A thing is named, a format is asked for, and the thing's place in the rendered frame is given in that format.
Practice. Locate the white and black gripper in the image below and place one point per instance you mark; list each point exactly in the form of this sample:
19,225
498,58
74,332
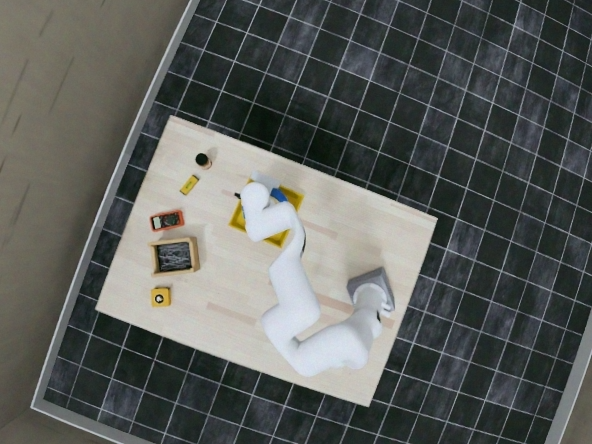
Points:
239,197

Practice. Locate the light wooden crate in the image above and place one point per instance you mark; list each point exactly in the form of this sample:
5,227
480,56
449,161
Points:
175,257

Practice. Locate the blue bucket with grey wire handle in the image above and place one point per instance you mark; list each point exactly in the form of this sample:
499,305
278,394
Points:
276,195

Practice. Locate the yellow shallow tray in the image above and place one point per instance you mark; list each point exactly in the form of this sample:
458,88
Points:
238,222

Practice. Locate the yellow spirit level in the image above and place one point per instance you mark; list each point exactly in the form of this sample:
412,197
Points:
188,186

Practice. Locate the orange digital multimeter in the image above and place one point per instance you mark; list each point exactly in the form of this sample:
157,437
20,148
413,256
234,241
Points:
166,220

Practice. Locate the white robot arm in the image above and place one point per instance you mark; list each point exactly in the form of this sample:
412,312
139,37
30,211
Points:
298,307

